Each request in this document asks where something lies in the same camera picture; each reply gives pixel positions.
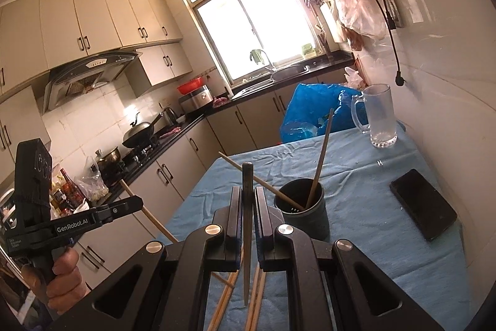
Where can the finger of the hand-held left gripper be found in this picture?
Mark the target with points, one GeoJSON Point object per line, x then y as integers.
{"type": "Point", "coordinates": [124, 206]}

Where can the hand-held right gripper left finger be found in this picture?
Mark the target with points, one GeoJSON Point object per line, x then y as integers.
{"type": "Point", "coordinates": [236, 222]}

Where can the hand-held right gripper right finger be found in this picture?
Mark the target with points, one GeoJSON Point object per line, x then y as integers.
{"type": "Point", "coordinates": [260, 222]}

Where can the light wooden chopstick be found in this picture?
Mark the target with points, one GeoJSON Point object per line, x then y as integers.
{"type": "Point", "coordinates": [159, 224]}
{"type": "Point", "coordinates": [279, 192]}

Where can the dark grey utensil holder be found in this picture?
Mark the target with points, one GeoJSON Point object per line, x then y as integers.
{"type": "Point", "coordinates": [306, 222]}

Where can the dark grey chopstick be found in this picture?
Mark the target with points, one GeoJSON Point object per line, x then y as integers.
{"type": "Point", "coordinates": [247, 276]}

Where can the bunch of wooden chopsticks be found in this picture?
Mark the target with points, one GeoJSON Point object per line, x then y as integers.
{"type": "Point", "coordinates": [224, 299]}

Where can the brown wooden chopstick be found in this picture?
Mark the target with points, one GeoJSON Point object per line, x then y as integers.
{"type": "Point", "coordinates": [321, 156]}

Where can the person's left hand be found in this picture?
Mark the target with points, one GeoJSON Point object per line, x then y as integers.
{"type": "Point", "coordinates": [66, 266]}

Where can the group of condiment bottles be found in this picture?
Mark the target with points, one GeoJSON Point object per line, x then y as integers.
{"type": "Point", "coordinates": [68, 191]}

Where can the clear bag of garlic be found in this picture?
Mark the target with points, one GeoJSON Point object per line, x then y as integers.
{"type": "Point", "coordinates": [93, 185]}

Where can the steel pot with lid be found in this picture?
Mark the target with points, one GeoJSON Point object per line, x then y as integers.
{"type": "Point", "coordinates": [108, 158]}

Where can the black gas stove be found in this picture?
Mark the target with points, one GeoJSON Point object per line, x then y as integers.
{"type": "Point", "coordinates": [139, 156]}

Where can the black wok with lid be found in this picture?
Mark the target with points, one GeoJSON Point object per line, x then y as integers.
{"type": "Point", "coordinates": [139, 131]}

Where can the raw meat piece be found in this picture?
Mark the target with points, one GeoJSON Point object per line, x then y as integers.
{"type": "Point", "coordinates": [220, 102]}
{"type": "Point", "coordinates": [170, 131]}

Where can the beige lower cabinets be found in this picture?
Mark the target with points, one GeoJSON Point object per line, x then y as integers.
{"type": "Point", "coordinates": [228, 129]}

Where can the beige cabinets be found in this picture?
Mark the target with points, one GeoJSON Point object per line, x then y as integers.
{"type": "Point", "coordinates": [228, 129]}
{"type": "Point", "coordinates": [89, 20]}

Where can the metal kettle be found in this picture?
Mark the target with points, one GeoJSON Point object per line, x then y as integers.
{"type": "Point", "coordinates": [167, 115]}

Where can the small white bowl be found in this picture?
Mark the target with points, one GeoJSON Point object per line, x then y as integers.
{"type": "Point", "coordinates": [181, 118]}

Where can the black kitchen countertop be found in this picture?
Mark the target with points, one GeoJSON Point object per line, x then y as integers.
{"type": "Point", "coordinates": [193, 123]}

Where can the blue tablecloth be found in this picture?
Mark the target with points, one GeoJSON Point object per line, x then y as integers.
{"type": "Point", "coordinates": [368, 179]}

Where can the silver countertop appliance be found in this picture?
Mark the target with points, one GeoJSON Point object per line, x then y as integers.
{"type": "Point", "coordinates": [195, 98]}

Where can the blue plastic bag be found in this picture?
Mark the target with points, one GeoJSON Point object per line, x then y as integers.
{"type": "Point", "coordinates": [310, 102]}

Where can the range hood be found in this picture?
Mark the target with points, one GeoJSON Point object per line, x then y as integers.
{"type": "Point", "coordinates": [93, 79]}

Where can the red plastic basin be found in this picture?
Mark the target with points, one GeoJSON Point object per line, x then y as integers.
{"type": "Point", "coordinates": [192, 84]}

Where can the beige small upper cabinet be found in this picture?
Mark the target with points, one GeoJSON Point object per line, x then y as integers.
{"type": "Point", "coordinates": [162, 63]}

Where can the steel kitchen sink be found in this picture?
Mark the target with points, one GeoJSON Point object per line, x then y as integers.
{"type": "Point", "coordinates": [283, 73]}

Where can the clear glass mug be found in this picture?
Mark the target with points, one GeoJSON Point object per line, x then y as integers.
{"type": "Point", "coordinates": [381, 114]}

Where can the black smartphone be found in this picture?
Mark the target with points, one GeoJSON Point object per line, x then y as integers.
{"type": "Point", "coordinates": [422, 205]}

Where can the metal sink faucet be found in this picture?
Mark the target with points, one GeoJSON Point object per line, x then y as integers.
{"type": "Point", "coordinates": [268, 57]}

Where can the green glove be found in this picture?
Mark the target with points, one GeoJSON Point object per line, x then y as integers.
{"type": "Point", "coordinates": [255, 55]}

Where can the small white plastic bag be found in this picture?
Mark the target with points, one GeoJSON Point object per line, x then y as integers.
{"type": "Point", "coordinates": [353, 77]}

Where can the green sponge box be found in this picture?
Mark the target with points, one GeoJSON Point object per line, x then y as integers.
{"type": "Point", "coordinates": [308, 49]}

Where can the beige upper cabinets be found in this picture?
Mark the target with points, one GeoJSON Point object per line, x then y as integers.
{"type": "Point", "coordinates": [89, 20]}

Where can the countertop chopstick holder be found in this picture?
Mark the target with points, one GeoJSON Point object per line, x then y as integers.
{"type": "Point", "coordinates": [322, 42]}

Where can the kitchen window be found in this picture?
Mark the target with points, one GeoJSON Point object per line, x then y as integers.
{"type": "Point", "coordinates": [248, 13]}

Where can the white cutting board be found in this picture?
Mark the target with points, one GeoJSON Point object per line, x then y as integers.
{"type": "Point", "coordinates": [333, 22]}

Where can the pink hanging plastic bag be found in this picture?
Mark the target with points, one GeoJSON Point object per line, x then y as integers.
{"type": "Point", "coordinates": [360, 9]}

